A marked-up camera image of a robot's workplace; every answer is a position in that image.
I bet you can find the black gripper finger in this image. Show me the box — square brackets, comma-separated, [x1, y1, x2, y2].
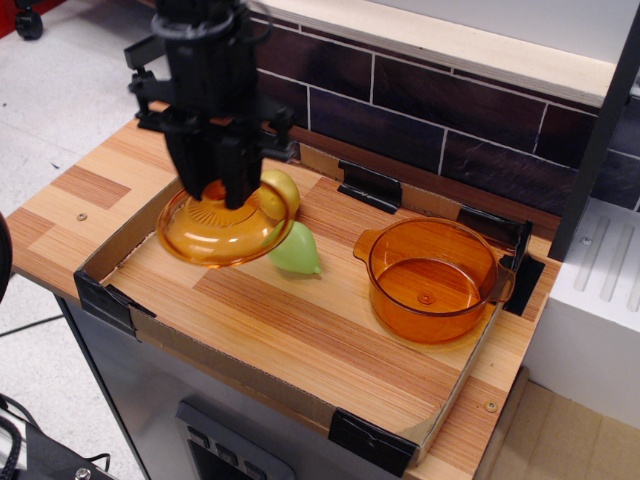
[162, 122, 220, 200]
[214, 127, 262, 210]

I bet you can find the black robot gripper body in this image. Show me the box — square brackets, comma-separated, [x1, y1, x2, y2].
[129, 33, 295, 161]

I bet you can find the orange transparent pot lid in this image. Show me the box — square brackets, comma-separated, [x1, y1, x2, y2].
[156, 180, 296, 268]

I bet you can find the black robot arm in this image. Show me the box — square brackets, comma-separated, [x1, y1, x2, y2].
[124, 1, 293, 210]

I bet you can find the orange transparent plastic pot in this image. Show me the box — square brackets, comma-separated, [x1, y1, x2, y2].
[353, 217, 515, 344]

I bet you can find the yellow toy potato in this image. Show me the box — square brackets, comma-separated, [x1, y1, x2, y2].
[259, 169, 300, 220]

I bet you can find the black office chair base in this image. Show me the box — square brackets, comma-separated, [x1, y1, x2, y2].
[124, 35, 165, 71]

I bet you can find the green toy pear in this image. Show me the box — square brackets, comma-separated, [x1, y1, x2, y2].
[267, 221, 322, 275]

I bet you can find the cardboard fence with black tape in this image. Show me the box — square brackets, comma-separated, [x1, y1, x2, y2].
[81, 125, 558, 479]

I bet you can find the black caster wheel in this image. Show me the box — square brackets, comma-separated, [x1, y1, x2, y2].
[14, 0, 44, 41]

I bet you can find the grey toy oven front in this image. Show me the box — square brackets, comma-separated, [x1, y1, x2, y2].
[54, 294, 481, 480]

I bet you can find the white toy sink unit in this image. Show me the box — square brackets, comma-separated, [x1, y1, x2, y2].
[524, 199, 639, 427]

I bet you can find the black cable bottom left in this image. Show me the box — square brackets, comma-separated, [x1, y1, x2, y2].
[0, 392, 112, 480]

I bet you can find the dark grey right post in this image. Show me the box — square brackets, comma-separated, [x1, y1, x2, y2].
[548, 10, 639, 262]

